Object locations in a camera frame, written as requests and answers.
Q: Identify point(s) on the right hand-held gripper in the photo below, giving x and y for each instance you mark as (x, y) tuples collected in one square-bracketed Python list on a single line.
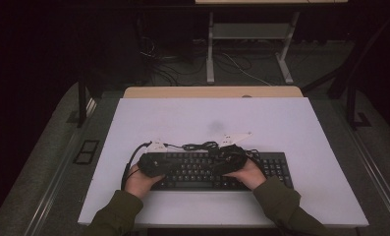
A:
[(232, 160)]

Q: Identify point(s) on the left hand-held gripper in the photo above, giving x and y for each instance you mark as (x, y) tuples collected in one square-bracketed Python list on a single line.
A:
[(153, 164)]

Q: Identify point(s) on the black computer keyboard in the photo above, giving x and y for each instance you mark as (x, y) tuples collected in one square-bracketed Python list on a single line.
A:
[(192, 170)]

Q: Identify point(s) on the person's left hand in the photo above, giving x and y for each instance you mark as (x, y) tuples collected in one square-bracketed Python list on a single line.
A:
[(138, 183)]

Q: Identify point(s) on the person's right hand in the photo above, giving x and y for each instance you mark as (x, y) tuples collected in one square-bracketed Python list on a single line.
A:
[(251, 177)]

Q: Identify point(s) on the white board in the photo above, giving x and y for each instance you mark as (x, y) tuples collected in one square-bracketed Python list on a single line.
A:
[(215, 114)]

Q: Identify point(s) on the black metal stand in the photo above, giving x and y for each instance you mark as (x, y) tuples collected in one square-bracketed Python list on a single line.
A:
[(351, 108), (82, 105)]

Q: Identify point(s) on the black floor socket frame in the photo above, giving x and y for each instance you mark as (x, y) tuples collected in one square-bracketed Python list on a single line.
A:
[(90, 141)]

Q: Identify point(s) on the aluminium rail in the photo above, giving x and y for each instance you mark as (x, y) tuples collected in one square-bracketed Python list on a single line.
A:
[(376, 177), (56, 183)]

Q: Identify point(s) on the white metal desk frame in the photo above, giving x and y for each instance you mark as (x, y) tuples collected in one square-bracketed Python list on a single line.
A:
[(248, 31)]

